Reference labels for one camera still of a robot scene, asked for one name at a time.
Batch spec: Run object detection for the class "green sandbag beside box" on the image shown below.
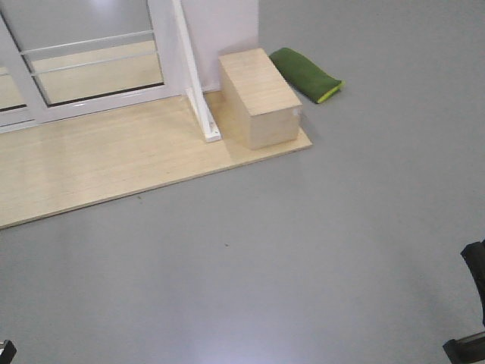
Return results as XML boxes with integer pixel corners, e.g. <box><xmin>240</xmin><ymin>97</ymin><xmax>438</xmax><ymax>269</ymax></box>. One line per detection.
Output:
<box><xmin>269</xmin><ymin>47</ymin><xmax>345</xmax><ymax>104</ymax></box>

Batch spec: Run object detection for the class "white framed sliding glass door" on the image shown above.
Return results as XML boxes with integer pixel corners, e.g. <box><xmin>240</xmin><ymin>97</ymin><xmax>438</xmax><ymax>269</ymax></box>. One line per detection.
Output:
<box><xmin>1</xmin><ymin>1</ymin><xmax>183</xmax><ymax>124</ymax></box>

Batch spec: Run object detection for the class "white support brace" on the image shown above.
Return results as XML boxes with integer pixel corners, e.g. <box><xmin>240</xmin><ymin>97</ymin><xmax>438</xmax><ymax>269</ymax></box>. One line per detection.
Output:
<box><xmin>172</xmin><ymin>1</ymin><xmax>222</xmax><ymax>143</ymax></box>

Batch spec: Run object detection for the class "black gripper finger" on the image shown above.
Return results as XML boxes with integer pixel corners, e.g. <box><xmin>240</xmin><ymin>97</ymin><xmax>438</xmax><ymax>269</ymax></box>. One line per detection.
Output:
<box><xmin>443</xmin><ymin>331</ymin><xmax>484</xmax><ymax>363</ymax></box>
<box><xmin>461</xmin><ymin>241</ymin><xmax>484</xmax><ymax>312</ymax></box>

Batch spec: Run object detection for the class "light wooden box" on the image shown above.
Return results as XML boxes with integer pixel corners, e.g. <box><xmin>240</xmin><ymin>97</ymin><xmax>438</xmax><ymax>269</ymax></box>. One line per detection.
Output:
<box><xmin>218</xmin><ymin>48</ymin><xmax>302</xmax><ymax>149</ymax></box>

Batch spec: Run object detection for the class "black part at lower left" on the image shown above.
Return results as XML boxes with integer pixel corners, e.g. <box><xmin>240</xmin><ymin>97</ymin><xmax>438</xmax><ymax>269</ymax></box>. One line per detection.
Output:
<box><xmin>0</xmin><ymin>340</ymin><xmax>17</xmax><ymax>364</ymax></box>

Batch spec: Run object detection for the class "light wooden base platform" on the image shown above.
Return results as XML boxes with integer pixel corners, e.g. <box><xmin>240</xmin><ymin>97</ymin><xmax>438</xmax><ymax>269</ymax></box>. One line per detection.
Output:
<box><xmin>1</xmin><ymin>92</ymin><xmax>311</xmax><ymax>228</ymax></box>

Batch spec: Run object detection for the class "white fixed glass door panel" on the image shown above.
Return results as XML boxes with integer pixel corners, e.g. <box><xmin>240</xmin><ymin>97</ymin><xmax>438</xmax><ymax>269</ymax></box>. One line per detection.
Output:
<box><xmin>1</xmin><ymin>17</ymin><xmax>39</xmax><ymax>133</ymax></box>

